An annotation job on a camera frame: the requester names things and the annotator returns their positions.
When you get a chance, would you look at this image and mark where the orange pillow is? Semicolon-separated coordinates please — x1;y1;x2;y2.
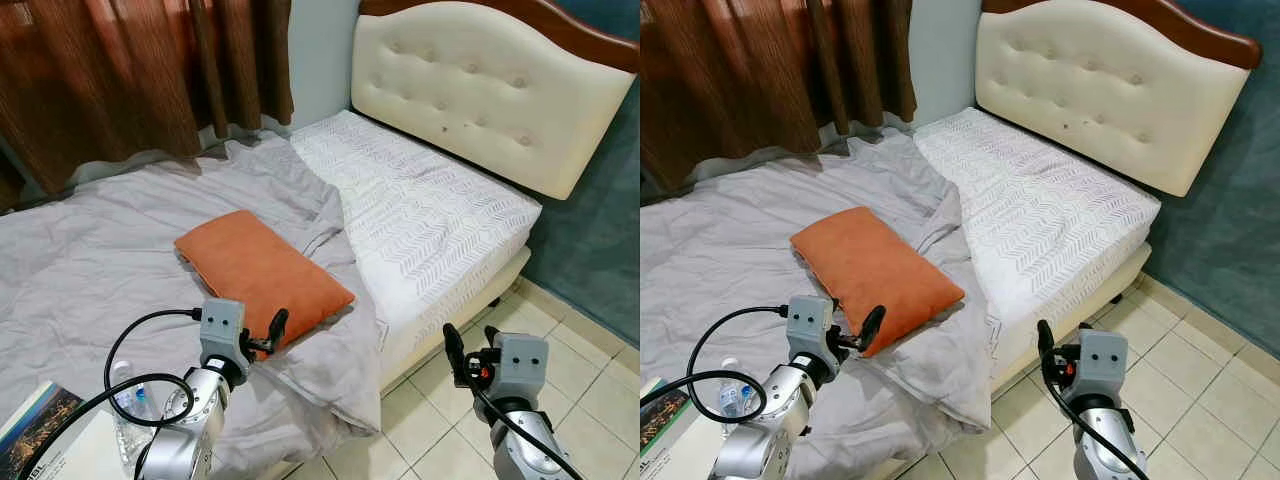
790;206;967;359
174;209;356;359

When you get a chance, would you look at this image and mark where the grey blanket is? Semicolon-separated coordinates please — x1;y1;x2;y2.
0;130;386;480
640;128;993;480

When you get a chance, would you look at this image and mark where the white book with photo cover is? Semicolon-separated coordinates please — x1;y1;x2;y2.
0;382;131;480
640;378;703;480

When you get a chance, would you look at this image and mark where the white chevron patterned mattress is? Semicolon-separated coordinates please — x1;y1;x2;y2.
913;107;1163;341
290;110;543;346

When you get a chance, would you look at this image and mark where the clear plastic water bottle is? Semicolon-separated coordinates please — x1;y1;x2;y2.
715;358;767;441
108;360;191;471

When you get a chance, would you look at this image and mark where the cream tufted headboard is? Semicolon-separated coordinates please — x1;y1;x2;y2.
350;0;641;201
975;0;1263;198

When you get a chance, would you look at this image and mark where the brown curtain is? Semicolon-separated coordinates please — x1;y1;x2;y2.
0;0;294;198
640;0;918;193

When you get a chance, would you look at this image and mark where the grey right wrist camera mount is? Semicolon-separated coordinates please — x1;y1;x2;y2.
1077;330;1130;396
497;333;550;401

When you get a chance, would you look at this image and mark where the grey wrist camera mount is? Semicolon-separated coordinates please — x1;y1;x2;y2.
1077;330;1130;396
786;295;837;369
199;298;248;373
497;333;550;401

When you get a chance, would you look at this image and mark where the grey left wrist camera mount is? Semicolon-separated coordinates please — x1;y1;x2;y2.
199;298;248;373
786;295;837;369

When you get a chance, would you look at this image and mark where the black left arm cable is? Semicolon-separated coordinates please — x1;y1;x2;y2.
640;305;791;426
15;308;201;480

